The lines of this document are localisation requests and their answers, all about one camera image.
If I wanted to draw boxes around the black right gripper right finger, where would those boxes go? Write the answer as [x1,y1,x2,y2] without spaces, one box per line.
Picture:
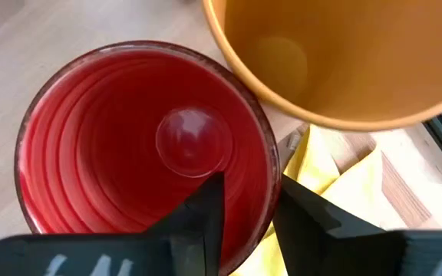
[272,175,442,276]

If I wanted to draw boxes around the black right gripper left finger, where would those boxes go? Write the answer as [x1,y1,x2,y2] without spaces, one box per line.
[0,172,226,276]

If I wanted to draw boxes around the red ridged ceramic mug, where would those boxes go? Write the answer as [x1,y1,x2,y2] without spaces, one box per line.
[13,40,282,276]

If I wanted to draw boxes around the orange plastic cup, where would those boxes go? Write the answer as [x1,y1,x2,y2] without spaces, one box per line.
[201,0,442,132]

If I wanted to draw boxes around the yellow microfibre cloth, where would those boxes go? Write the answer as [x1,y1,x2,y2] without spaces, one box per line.
[230,124,410,276]

